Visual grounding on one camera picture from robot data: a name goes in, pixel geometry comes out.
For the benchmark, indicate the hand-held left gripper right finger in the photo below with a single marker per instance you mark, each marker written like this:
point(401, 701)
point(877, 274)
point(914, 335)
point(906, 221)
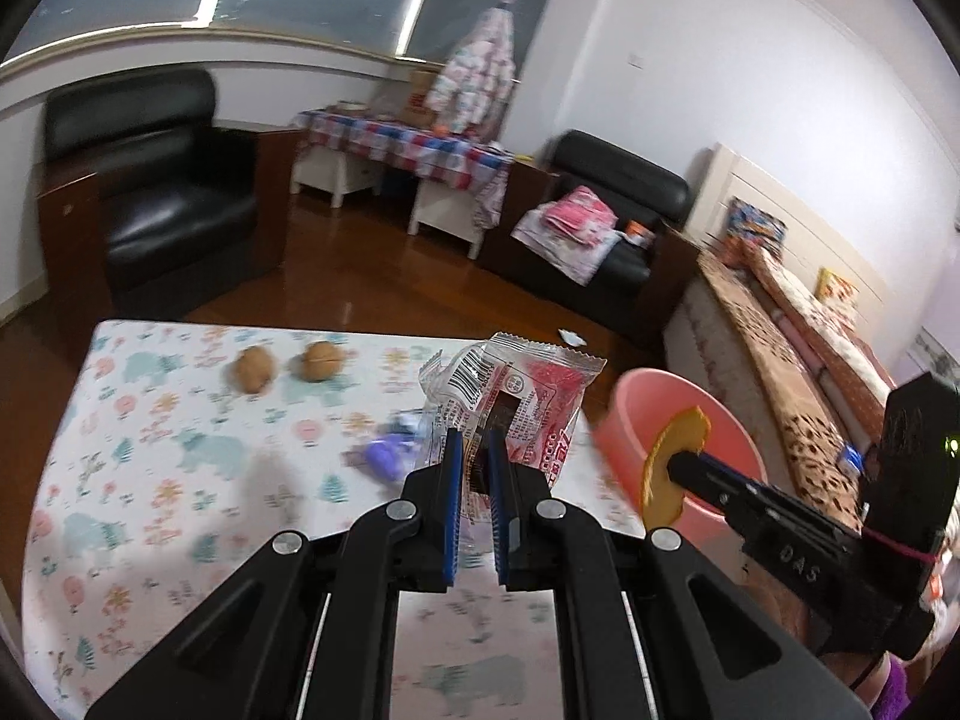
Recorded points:
point(499, 517)

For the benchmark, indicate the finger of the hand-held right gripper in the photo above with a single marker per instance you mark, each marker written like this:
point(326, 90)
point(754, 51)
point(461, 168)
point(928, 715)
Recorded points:
point(787, 532)

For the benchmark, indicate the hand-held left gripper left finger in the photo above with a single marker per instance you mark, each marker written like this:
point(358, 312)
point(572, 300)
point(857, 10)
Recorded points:
point(451, 510)

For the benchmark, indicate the clear red-printed snack wrapper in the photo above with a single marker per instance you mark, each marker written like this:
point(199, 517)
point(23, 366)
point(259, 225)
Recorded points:
point(540, 390)

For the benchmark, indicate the orange peel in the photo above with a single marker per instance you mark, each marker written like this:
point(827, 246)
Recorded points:
point(660, 480)

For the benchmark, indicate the pink plastic bucket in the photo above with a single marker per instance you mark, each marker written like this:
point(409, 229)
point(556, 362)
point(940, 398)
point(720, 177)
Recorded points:
point(626, 427)

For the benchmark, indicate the person's right forearm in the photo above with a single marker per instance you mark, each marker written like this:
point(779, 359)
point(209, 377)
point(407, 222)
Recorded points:
point(892, 690)

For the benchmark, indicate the small blue white box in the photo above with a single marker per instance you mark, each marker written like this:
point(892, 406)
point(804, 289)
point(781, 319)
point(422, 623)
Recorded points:
point(853, 459)

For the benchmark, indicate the purple wrapper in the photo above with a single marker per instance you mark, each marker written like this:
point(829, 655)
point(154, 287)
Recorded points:
point(386, 457)

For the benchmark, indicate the orange floral quilt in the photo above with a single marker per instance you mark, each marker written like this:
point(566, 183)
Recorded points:
point(810, 330)

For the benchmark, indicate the yellow floral pillow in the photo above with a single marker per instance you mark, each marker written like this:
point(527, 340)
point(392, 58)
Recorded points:
point(836, 286)

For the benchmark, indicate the white paper scrap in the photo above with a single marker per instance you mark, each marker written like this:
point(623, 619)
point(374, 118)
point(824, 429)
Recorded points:
point(571, 336)

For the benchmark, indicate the brown walnut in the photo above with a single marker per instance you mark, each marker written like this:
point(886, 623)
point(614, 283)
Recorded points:
point(255, 369)
point(322, 360)

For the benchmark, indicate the floral bear tablecloth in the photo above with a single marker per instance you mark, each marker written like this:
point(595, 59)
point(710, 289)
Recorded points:
point(187, 540)

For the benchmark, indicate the white printed cloth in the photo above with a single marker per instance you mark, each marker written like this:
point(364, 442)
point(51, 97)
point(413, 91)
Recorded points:
point(555, 255)

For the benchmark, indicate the colourful cartoon pillow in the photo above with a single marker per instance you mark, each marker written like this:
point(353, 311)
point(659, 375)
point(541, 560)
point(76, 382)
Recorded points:
point(757, 225)

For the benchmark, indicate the white side cabinet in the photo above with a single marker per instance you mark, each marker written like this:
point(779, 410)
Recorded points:
point(442, 217)
point(330, 176)

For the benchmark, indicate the small orange packet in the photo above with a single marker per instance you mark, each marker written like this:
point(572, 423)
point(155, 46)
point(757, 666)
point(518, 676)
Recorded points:
point(641, 234)

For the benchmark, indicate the pink folded clothes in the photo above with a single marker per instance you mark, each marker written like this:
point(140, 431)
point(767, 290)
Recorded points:
point(577, 210)

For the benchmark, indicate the cream bed headboard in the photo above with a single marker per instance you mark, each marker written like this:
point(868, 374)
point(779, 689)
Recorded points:
point(750, 172)

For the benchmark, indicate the black leather armchair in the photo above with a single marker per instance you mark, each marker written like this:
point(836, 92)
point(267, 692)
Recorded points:
point(622, 172)
point(172, 217)

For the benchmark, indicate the side table with plaid cloth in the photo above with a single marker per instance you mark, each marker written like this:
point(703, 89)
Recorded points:
point(405, 142)

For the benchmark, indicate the cardboard box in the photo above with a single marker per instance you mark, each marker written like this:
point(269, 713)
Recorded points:
point(420, 97)

